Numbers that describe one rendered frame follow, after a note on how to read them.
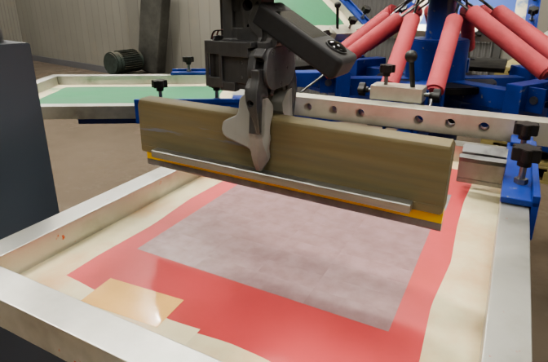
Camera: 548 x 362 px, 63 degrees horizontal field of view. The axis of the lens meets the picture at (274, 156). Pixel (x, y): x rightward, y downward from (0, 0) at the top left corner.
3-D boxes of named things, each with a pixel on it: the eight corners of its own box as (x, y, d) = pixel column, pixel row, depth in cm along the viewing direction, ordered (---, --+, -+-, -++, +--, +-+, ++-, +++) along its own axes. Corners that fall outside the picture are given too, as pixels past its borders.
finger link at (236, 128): (227, 164, 56) (232, 90, 54) (269, 173, 53) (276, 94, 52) (213, 168, 53) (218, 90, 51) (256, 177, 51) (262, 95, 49)
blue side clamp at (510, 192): (532, 240, 65) (541, 196, 63) (493, 233, 67) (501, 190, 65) (529, 174, 90) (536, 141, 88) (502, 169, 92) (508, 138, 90)
